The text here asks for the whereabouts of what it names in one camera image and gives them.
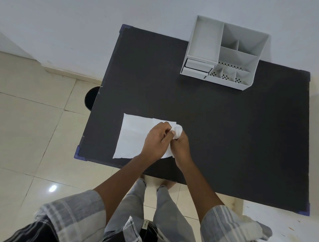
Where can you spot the grey desk organizer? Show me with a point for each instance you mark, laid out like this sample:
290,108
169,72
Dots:
239,59

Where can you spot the person's right foot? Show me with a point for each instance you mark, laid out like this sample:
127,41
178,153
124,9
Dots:
169,184

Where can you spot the grey organizer drawer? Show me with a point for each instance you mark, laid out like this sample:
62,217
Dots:
199,64
193,72

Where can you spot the person's right hand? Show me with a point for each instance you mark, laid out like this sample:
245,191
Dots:
182,152

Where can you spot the bundle of clear plastic gloves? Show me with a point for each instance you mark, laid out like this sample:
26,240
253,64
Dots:
177,131

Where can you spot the blue table corner guard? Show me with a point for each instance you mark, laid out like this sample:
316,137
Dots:
122,28
304,213
77,154

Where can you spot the person's left forearm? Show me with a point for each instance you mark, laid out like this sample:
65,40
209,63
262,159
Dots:
124,179

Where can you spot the white glove packet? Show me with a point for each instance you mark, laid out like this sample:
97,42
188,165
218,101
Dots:
132,137

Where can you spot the person's left hand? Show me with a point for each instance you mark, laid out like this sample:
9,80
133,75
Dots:
155,142

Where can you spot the grey trousers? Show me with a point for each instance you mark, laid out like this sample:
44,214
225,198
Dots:
132,199

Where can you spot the black trash bin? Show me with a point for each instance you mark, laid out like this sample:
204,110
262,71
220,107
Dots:
91,98

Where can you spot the person's right forearm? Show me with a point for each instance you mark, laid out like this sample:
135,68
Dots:
199,189

